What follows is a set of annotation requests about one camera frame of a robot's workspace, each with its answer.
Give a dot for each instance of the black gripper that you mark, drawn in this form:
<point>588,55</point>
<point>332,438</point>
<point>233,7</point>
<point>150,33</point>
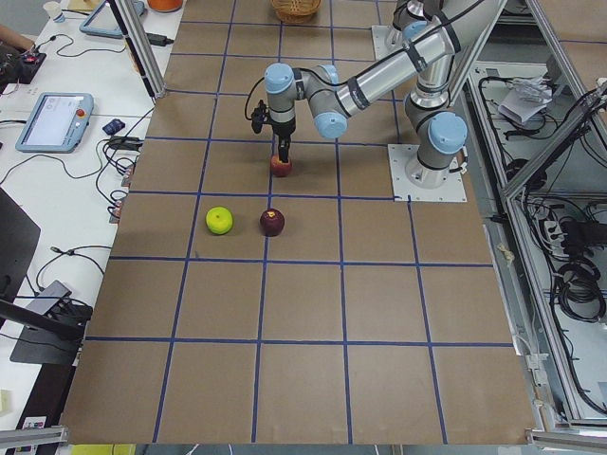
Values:
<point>283,129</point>

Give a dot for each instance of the red yellow apple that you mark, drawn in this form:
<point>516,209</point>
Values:
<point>279,168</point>

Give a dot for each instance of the dark red apple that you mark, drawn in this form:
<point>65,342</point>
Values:
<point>272,222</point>

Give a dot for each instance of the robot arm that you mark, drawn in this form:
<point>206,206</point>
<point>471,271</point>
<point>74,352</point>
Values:
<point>407,12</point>
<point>427,36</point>

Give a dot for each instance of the wicker basket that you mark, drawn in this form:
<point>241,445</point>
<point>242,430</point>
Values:
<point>295,11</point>

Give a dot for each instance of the green apple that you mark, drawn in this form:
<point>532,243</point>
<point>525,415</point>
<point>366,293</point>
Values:
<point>219,220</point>

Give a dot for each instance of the black power adapter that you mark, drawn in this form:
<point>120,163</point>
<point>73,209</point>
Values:
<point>158,39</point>

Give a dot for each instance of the dark blue small pouch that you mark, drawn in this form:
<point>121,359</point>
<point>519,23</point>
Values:
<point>113,127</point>

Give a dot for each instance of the orange object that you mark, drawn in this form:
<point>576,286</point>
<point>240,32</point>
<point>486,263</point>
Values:
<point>165,6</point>

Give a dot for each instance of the blue teach pendant far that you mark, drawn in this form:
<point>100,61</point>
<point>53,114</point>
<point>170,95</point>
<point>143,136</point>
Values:
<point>101,22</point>

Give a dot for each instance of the blue teach pendant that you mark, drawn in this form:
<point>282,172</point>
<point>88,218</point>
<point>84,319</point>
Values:
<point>101,22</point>
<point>57,123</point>

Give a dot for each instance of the blue teach pendant near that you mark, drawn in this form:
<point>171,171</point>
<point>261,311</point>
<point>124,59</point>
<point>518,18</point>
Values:
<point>57,123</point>

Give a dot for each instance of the paper cup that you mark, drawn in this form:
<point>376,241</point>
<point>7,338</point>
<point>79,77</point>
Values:
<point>54,11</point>

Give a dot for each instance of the grey usb hub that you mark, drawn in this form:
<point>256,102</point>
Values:
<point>49,298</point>

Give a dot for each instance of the black monitor stand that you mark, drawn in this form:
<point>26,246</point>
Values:
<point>54,338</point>

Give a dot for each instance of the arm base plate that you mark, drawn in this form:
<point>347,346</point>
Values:
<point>411,182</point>
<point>386,40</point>

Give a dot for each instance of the aluminium frame post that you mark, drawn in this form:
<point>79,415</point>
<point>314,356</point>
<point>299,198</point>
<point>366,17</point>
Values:
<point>140,49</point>

